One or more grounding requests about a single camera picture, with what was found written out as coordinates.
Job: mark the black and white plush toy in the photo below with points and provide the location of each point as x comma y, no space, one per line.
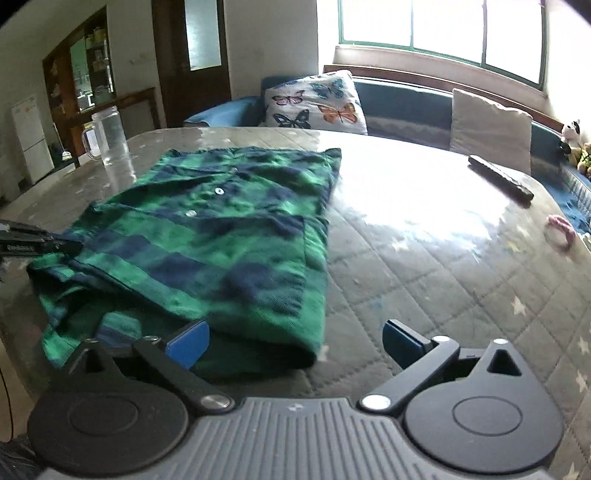
572,134

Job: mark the green blue plaid shirt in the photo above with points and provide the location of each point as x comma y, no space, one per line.
221,240

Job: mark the blue sofa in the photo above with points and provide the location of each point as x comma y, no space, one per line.
406,99

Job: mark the clear glass mug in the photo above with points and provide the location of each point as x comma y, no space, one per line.
113,138

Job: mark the clear plastic storage box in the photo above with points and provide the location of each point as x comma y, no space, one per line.
579,194

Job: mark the black remote control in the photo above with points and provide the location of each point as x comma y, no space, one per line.
501,179

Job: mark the dark wooden display cabinet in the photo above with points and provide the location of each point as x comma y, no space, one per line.
62,92

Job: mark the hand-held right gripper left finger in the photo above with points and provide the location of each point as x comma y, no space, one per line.
187,344

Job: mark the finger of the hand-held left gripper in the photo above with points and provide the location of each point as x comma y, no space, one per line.
60,247
27,230

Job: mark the dark wooden sideboard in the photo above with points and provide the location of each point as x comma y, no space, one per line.
138,110

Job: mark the green framed window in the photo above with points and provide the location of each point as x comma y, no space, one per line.
438,23

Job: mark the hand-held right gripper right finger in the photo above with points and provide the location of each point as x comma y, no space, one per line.
401,341

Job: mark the orange green plush toy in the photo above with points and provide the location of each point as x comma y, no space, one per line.
582,159

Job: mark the white refrigerator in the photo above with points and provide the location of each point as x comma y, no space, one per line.
32,138

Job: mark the white butterfly print pillow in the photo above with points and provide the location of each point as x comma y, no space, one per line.
314,104

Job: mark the wooden door with frosted pane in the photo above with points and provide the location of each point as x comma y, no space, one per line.
203,92

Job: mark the beige cushion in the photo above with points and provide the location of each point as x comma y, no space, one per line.
489,129

